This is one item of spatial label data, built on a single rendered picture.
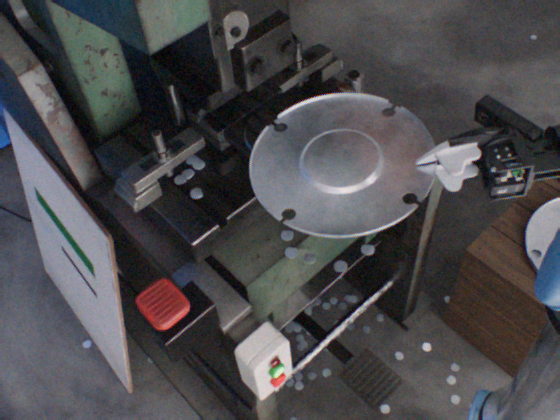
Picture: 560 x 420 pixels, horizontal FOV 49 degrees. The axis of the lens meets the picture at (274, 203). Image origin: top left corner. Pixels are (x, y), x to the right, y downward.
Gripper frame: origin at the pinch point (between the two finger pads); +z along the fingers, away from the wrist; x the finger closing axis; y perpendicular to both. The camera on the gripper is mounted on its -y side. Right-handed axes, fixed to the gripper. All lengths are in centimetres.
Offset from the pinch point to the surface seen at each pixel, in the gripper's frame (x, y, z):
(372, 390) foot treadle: 63, 12, 11
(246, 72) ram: -15.0, -9.1, 24.2
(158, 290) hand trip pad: 0.8, 15.6, 41.4
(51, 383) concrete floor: 73, -5, 93
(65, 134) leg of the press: 4, -24, 62
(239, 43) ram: -19.2, -10.5, 24.4
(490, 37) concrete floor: 86, -125, -58
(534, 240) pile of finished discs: 47, -11, -29
